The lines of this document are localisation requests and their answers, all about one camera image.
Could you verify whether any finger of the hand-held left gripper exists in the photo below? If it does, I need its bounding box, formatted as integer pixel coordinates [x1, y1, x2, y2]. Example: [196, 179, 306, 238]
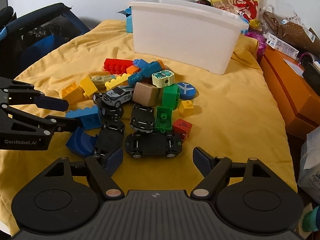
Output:
[0, 104, 87, 137]
[0, 76, 70, 112]

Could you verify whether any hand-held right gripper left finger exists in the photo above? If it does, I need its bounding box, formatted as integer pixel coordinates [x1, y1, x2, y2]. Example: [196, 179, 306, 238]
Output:
[41, 147, 125, 201]

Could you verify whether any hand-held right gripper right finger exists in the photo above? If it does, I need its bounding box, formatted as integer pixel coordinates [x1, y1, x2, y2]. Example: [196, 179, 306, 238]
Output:
[190, 147, 273, 200]

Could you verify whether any black toy car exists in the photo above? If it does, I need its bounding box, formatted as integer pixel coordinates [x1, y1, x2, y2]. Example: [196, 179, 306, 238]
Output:
[129, 103, 155, 133]
[124, 131, 184, 158]
[94, 120, 125, 157]
[93, 92, 124, 118]

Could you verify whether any large blue building block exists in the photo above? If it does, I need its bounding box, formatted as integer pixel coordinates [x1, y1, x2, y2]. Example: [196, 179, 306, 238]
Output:
[65, 105, 103, 130]

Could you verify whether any green hollow building block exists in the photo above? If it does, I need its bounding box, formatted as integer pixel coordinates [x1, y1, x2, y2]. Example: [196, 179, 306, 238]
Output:
[154, 106, 173, 132]

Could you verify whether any blue round airplane disc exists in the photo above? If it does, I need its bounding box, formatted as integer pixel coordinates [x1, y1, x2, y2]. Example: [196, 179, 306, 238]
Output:
[178, 81, 197, 100]

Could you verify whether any white plastic bin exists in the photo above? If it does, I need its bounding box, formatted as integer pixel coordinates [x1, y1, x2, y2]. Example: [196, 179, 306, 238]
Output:
[128, 0, 250, 76]

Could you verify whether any blue curved block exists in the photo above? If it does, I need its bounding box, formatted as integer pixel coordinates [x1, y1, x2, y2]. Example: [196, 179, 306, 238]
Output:
[65, 126, 99, 158]

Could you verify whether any red cube block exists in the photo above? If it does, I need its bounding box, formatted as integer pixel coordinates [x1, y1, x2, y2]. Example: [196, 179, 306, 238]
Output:
[172, 119, 192, 140]

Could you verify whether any small yellow building block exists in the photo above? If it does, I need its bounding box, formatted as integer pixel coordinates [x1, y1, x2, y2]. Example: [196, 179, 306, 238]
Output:
[179, 100, 195, 117]

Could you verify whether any beige cylinder block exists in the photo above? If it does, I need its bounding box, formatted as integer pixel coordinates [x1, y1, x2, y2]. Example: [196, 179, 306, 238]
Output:
[90, 74, 115, 89]

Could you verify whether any yellow blanket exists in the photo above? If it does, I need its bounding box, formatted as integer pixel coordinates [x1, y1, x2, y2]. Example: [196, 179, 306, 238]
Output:
[0, 19, 298, 237]

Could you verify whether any white toy race car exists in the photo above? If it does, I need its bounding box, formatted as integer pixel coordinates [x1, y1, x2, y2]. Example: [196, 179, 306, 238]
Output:
[101, 85, 135, 108]

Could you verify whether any blue and black stroller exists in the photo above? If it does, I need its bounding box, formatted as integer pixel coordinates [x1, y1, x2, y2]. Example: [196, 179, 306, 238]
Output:
[0, 2, 90, 78]

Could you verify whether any yellow long building block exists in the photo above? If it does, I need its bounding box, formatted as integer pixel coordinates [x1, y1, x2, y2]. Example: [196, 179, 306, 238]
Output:
[104, 73, 132, 90]

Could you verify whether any green solid building block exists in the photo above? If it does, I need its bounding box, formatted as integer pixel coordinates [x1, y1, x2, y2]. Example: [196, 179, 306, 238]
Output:
[161, 84, 181, 110]

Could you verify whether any brown cardboard cube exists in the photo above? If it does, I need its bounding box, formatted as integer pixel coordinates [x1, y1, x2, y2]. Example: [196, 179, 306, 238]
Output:
[132, 82, 160, 107]

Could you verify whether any red long building block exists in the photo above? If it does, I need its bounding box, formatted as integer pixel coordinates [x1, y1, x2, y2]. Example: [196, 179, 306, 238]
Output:
[103, 58, 134, 75]

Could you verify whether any pale yellow frog block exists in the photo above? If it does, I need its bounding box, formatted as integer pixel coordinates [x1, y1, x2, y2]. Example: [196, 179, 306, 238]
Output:
[152, 70, 175, 88]

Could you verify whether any blue studded building block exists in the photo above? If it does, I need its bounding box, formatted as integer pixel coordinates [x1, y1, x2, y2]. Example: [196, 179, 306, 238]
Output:
[132, 58, 152, 70]

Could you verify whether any blue flat toy block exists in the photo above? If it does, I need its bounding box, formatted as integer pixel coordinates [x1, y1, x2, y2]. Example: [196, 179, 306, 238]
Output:
[146, 61, 165, 75]

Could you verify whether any orange cardboard box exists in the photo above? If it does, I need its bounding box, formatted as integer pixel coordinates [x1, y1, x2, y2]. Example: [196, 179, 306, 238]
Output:
[260, 46, 320, 140]

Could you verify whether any white paper bag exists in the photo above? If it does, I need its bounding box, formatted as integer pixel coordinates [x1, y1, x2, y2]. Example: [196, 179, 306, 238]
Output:
[297, 127, 320, 198]

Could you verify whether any light blue dinosaur card box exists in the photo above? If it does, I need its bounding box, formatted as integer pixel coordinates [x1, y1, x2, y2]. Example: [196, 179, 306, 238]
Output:
[125, 6, 134, 33]

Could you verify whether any magenta plastic bag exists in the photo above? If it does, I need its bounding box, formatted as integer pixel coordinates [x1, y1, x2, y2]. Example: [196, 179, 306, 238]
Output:
[244, 29, 268, 60]

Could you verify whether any green stacking toy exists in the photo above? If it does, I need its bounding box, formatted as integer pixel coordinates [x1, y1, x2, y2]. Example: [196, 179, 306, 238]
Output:
[301, 205, 320, 233]

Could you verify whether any white and blue carton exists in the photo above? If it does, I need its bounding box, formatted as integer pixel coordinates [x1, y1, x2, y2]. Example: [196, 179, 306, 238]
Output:
[266, 32, 300, 60]

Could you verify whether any black box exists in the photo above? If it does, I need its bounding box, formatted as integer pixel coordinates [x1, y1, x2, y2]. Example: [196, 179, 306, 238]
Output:
[302, 62, 320, 83]

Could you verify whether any pink round object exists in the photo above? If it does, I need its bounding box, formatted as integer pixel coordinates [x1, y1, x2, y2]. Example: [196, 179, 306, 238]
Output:
[299, 52, 319, 67]

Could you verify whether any brown parcel bag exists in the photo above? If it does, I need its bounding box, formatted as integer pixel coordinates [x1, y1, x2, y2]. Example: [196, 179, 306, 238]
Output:
[261, 10, 320, 53]

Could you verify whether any yellow shrimp chip bag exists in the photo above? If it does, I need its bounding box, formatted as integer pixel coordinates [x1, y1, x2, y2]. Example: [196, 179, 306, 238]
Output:
[205, 0, 265, 28]

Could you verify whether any clear plastic bag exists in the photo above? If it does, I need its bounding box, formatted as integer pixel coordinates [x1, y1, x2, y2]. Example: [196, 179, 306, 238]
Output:
[260, 0, 310, 28]

